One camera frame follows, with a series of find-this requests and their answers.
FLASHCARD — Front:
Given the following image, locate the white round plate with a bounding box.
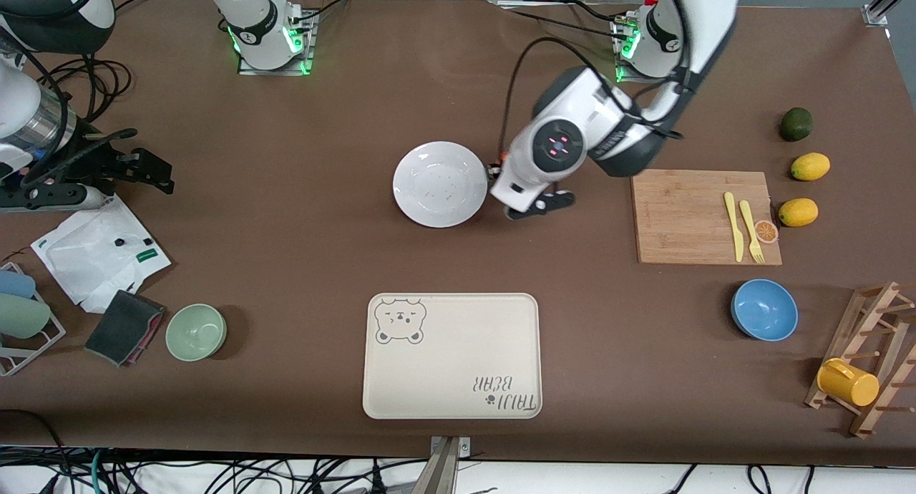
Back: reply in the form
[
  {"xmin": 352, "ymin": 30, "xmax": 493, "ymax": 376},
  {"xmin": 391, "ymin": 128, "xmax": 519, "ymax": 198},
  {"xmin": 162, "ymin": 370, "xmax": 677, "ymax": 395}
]
[{"xmin": 392, "ymin": 141, "xmax": 490, "ymax": 229}]

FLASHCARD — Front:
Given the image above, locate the white plastic bag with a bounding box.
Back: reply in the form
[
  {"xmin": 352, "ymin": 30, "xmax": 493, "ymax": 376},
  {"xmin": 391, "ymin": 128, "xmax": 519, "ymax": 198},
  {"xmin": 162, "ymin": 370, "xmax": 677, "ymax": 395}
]
[{"xmin": 30, "ymin": 192, "xmax": 172, "ymax": 314}]

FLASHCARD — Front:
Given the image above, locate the light blue cup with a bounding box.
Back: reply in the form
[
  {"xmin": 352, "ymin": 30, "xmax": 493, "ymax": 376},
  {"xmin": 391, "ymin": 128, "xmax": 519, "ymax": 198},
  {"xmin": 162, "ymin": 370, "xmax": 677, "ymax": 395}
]
[{"xmin": 0, "ymin": 269, "xmax": 36, "ymax": 300}]

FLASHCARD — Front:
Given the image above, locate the dark grey folded cloth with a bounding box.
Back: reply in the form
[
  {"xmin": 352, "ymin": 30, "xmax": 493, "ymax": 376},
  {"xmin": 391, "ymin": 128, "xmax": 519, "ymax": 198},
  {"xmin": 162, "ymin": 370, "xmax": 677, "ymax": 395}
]
[{"xmin": 84, "ymin": 289, "xmax": 167, "ymax": 368}]

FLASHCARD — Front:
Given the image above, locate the pale green bowl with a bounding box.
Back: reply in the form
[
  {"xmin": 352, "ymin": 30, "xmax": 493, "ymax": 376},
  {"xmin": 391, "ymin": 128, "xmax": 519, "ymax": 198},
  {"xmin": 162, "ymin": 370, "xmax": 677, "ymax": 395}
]
[{"xmin": 165, "ymin": 304, "xmax": 228, "ymax": 362}]

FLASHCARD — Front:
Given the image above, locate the pale green cup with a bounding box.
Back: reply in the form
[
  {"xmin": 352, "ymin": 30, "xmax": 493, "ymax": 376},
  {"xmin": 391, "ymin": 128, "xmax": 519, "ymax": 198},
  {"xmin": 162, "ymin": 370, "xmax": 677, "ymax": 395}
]
[{"xmin": 0, "ymin": 294, "xmax": 52, "ymax": 340}]

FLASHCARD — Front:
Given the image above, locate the wooden cutting board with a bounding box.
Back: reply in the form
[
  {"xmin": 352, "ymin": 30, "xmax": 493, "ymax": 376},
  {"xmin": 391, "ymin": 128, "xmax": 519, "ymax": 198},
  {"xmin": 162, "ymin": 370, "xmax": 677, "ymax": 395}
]
[{"xmin": 630, "ymin": 168, "xmax": 783, "ymax": 266}]

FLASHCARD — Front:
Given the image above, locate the beige bear print tray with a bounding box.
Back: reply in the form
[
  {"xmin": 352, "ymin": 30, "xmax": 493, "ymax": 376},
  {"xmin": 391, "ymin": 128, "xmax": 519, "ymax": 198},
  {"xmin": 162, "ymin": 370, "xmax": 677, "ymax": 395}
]
[{"xmin": 362, "ymin": 292, "xmax": 543, "ymax": 420}]

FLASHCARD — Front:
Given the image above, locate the yellow plastic knife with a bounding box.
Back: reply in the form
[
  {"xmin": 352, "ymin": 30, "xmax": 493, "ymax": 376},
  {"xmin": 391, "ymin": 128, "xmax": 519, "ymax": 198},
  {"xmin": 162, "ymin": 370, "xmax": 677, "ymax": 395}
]
[{"xmin": 723, "ymin": 191, "xmax": 745, "ymax": 263}]

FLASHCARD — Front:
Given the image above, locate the yellow plastic fork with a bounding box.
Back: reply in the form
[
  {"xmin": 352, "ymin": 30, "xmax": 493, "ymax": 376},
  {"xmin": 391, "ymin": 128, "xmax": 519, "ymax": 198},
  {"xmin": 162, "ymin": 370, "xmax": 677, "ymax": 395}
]
[{"xmin": 739, "ymin": 200, "xmax": 766, "ymax": 265}]

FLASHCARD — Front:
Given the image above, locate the blue bowl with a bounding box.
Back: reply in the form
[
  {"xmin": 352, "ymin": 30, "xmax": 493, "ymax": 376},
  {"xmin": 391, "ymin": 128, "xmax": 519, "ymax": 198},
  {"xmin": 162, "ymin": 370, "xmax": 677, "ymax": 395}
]
[{"xmin": 731, "ymin": 279, "xmax": 799, "ymax": 343}]

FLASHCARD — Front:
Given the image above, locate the dark green avocado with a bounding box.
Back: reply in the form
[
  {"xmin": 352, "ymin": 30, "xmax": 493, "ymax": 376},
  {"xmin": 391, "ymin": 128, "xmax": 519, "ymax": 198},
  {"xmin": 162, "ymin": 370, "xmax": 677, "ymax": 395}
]
[{"xmin": 779, "ymin": 107, "xmax": 814, "ymax": 142}]

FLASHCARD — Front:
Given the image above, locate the yellow lemon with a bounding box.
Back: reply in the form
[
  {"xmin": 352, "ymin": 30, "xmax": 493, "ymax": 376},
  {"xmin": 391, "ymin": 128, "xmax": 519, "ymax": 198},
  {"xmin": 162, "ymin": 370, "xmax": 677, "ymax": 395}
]
[
  {"xmin": 778, "ymin": 198, "xmax": 819, "ymax": 228},
  {"xmin": 790, "ymin": 152, "xmax": 832, "ymax": 182}
]

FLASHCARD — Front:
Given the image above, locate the wooden cup rack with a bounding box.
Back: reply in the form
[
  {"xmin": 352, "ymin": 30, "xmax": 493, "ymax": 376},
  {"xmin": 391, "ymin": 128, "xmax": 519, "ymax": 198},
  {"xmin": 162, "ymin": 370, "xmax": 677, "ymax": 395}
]
[{"xmin": 804, "ymin": 281, "xmax": 916, "ymax": 439}]

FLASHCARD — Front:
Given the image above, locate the yellow cup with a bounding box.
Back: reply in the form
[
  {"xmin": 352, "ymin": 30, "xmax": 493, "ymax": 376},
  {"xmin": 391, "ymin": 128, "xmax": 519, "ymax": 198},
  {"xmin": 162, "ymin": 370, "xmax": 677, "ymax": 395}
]
[{"xmin": 817, "ymin": 358, "xmax": 881, "ymax": 408}]

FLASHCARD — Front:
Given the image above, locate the aluminium corner bar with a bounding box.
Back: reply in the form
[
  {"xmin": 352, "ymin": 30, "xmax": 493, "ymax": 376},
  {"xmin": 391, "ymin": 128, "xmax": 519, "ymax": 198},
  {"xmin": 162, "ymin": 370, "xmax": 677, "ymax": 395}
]
[{"xmin": 862, "ymin": 0, "xmax": 916, "ymax": 26}]

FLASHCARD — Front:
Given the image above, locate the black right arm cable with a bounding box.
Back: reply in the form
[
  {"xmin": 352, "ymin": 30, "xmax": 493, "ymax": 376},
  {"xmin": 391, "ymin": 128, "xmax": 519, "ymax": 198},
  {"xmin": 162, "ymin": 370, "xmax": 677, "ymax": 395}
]
[{"xmin": 0, "ymin": 0, "xmax": 140, "ymax": 183}]

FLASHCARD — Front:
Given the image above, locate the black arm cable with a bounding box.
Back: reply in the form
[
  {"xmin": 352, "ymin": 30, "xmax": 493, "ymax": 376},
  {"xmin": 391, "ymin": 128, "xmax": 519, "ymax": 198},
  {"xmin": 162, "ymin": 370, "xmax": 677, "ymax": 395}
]
[
  {"xmin": 497, "ymin": 37, "xmax": 688, "ymax": 165},
  {"xmin": 0, "ymin": 0, "xmax": 140, "ymax": 183}
]

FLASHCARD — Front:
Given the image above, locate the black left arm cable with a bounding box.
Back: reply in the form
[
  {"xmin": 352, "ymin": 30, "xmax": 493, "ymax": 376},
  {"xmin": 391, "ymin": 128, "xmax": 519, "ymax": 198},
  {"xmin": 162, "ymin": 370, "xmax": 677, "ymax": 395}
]
[{"xmin": 497, "ymin": 37, "xmax": 688, "ymax": 165}]

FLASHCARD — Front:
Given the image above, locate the coiled black table cable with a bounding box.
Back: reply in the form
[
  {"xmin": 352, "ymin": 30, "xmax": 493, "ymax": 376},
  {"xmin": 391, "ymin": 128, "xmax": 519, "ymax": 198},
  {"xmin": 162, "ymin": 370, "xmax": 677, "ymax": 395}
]
[{"xmin": 43, "ymin": 50, "xmax": 135, "ymax": 120}]

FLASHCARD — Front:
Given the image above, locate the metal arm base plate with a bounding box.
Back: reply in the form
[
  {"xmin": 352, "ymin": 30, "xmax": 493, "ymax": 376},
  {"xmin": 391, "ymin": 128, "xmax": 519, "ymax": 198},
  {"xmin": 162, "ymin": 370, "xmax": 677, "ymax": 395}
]
[
  {"xmin": 238, "ymin": 11, "xmax": 317, "ymax": 77},
  {"xmin": 614, "ymin": 14, "xmax": 691, "ymax": 85}
]

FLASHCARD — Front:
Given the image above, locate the black cable across table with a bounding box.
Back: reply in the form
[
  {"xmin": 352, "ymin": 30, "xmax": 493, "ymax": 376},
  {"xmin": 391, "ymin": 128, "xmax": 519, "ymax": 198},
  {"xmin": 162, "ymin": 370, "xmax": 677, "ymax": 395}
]
[{"xmin": 494, "ymin": 4, "xmax": 630, "ymax": 42}]

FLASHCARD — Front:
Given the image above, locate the white wire rack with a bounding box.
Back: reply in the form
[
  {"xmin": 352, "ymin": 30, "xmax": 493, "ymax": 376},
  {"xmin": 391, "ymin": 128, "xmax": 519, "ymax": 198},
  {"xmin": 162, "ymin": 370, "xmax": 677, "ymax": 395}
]
[{"xmin": 0, "ymin": 261, "xmax": 67, "ymax": 378}]

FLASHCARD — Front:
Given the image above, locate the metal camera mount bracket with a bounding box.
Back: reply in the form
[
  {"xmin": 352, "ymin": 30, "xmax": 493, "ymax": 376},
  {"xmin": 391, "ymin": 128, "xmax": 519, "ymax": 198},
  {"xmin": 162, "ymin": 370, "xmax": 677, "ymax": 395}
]
[{"xmin": 419, "ymin": 435, "xmax": 473, "ymax": 494}]

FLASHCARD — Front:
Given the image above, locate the teal floor cable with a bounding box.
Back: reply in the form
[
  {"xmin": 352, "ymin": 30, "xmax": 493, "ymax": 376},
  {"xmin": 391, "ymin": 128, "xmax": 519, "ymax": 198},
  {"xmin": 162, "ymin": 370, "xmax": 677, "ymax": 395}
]
[{"xmin": 87, "ymin": 447, "xmax": 109, "ymax": 494}]

